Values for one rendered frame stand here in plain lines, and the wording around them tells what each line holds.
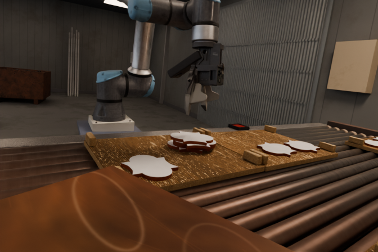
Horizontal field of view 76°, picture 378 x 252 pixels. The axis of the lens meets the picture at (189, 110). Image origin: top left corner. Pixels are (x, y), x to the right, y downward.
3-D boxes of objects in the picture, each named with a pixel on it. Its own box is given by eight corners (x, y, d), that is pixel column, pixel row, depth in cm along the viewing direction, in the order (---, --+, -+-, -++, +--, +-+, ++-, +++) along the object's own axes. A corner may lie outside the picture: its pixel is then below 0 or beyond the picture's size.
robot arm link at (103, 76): (94, 96, 117) (94, 68, 114) (121, 96, 124) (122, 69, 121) (98, 100, 107) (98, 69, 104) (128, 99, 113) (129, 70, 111)
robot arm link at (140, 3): (102, -36, 96) (138, -16, 61) (129, -29, 101) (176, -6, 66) (100, -5, 101) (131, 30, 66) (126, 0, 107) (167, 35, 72)
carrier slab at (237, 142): (196, 136, 97) (196, 133, 96) (263, 132, 119) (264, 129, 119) (265, 171, 68) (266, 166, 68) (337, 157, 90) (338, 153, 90)
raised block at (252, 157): (242, 158, 72) (243, 149, 72) (246, 157, 73) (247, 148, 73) (257, 165, 67) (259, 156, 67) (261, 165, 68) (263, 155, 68)
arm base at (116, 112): (89, 116, 118) (89, 96, 116) (119, 114, 127) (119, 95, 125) (97, 123, 106) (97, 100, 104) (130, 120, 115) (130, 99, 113)
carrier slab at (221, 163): (83, 144, 73) (84, 139, 73) (193, 136, 96) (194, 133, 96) (120, 202, 45) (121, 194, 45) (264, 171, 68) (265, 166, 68)
